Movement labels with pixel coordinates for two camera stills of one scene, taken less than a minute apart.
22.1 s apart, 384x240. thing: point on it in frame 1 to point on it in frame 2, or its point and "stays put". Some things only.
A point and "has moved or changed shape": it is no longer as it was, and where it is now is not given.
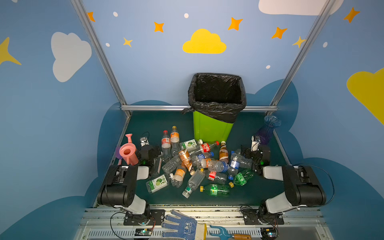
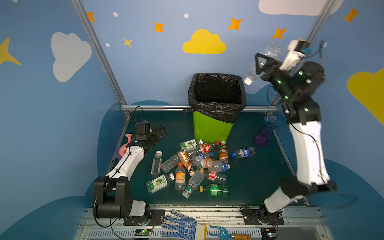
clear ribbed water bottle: x=171 y=165 stays put
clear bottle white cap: x=245 y=163 to x=274 y=52
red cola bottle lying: x=205 y=148 stays put
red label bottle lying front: x=218 y=178 stays put
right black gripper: x=248 y=153 to x=270 y=69
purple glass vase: x=265 y=133 stays put
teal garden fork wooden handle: x=225 y=236 stays put
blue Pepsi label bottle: x=234 y=166 has moved or changed shape
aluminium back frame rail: x=182 y=107 stays put
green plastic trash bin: x=209 y=130 stays put
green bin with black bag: x=216 y=97 stays put
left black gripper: x=154 y=160 to x=155 y=135
